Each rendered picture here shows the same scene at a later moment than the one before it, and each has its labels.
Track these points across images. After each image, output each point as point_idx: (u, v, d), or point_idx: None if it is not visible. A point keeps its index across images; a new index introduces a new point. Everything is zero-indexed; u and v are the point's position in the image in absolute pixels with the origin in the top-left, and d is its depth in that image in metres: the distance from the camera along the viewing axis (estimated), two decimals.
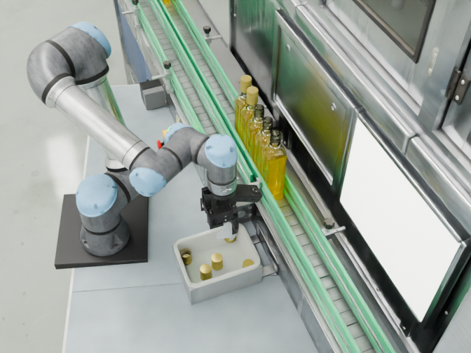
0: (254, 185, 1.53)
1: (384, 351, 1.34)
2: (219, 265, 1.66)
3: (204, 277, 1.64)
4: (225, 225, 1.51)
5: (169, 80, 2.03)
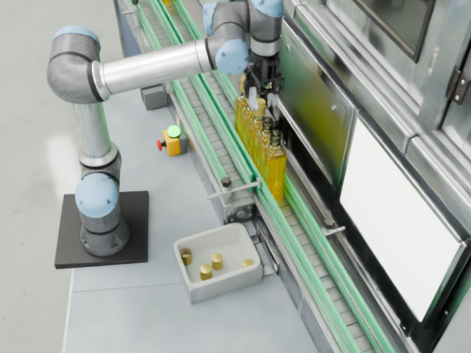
0: None
1: (384, 351, 1.34)
2: (219, 265, 1.66)
3: (204, 277, 1.64)
4: None
5: (169, 80, 2.03)
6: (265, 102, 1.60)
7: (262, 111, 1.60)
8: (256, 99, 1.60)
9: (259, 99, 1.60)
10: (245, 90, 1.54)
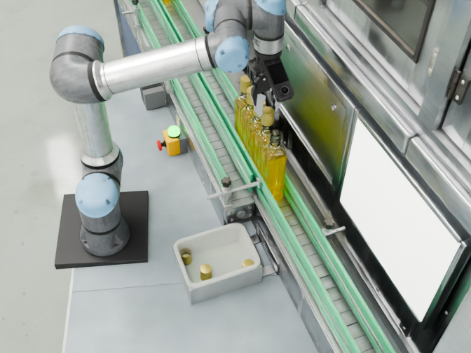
0: (291, 91, 1.41)
1: (384, 351, 1.34)
2: (273, 114, 1.57)
3: (204, 277, 1.64)
4: None
5: (169, 80, 2.03)
6: (265, 102, 1.60)
7: None
8: None
9: None
10: None
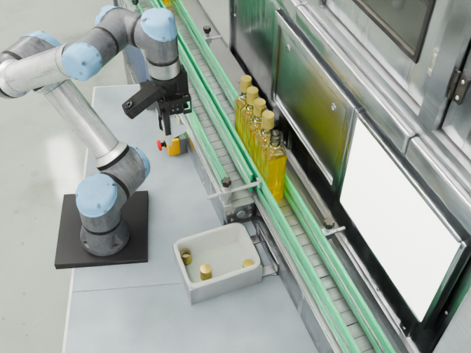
0: (127, 111, 1.34)
1: (384, 351, 1.34)
2: (273, 118, 1.58)
3: (204, 277, 1.64)
4: None
5: None
6: (265, 102, 1.60)
7: (262, 111, 1.60)
8: (256, 99, 1.60)
9: (259, 99, 1.60)
10: (169, 127, 1.40)
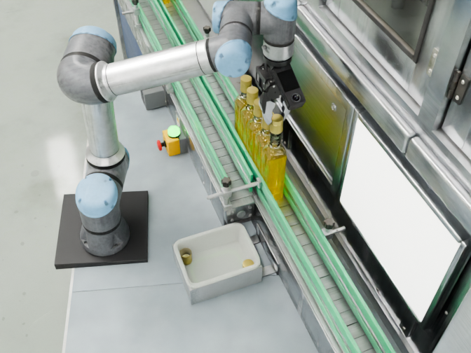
0: (303, 99, 1.36)
1: (384, 351, 1.34)
2: None
3: (282, 125, 1.51)
4: None
5: None
6: None
7: (262, 111, 1.60)
8: (256, 99, 1.60)
9: (259, 99, 1.60)
10: None
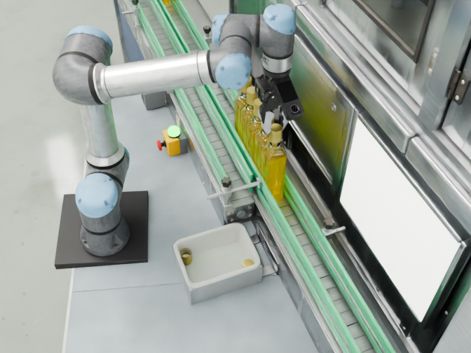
0: (301, 109, 1.39)
1: (384, 351, 1.34)
2: (273, 118, 1.58)
3: (282, 134, 1.54)
4: None
5: None
6: None
7: None
8: (256, 99, 1.60)
9: (259, 99, 1.60)
10: None
